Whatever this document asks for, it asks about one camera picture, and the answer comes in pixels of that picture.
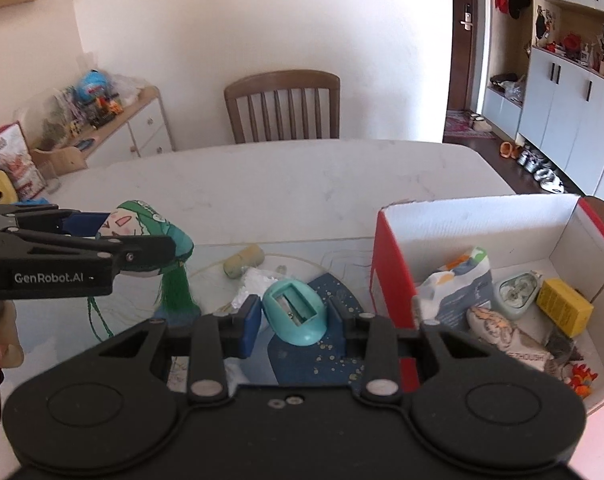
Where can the white crumpled tissue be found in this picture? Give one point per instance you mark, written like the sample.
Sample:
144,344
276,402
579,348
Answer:
256,285

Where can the red and white paper bag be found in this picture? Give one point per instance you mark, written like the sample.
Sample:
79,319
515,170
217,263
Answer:
9,155

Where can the green-haired plush doll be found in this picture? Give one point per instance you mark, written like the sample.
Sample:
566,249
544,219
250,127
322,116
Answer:
179,246

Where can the white drawer cabinet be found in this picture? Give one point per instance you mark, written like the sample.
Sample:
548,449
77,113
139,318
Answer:
142,125

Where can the teal pencil sharpener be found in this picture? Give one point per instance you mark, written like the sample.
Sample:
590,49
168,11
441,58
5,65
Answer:
294,315

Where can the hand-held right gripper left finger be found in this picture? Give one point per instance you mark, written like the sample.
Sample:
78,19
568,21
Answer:
250,325

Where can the beige cork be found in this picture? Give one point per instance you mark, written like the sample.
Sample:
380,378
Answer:
244,260

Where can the pile of small toys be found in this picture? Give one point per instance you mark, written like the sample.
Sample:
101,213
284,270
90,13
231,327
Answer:
72,110

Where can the small orange toy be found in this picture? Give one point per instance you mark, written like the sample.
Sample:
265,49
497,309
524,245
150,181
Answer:
579,381

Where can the wooden chair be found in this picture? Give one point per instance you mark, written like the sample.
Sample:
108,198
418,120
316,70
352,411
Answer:
282,82

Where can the black and white sneakers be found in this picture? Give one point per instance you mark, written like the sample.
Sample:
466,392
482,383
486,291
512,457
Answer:
544,172

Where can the blue round toy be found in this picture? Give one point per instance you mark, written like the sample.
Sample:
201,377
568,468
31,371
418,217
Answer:
94,85

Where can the person's left hand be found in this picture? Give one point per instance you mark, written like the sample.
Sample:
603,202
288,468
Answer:
2,357

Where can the dark wooden door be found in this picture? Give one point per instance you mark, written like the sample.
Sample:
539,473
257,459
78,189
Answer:
461,70

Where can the orange shoes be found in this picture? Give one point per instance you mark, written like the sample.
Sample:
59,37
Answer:
508,150

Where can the small dark object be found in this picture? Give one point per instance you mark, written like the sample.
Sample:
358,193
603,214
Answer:
561,349

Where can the grey cabinet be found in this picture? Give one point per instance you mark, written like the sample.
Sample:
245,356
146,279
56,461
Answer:
566,105

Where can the small printed pouch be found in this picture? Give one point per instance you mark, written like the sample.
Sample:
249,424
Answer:
491,330

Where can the white and blue packet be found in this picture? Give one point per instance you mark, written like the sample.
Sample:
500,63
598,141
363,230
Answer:
454,287

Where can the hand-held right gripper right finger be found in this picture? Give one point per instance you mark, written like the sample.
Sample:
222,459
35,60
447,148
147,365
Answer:
335,321

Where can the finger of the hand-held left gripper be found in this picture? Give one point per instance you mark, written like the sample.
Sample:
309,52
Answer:
149,255
84,222

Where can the red and white cardboard box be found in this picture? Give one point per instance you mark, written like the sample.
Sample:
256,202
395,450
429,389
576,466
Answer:
481,225

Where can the patterned rug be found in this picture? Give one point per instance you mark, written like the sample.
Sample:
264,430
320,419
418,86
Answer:
464,127

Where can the wooden organizer box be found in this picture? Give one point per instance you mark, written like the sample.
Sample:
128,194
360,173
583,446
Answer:
62,157

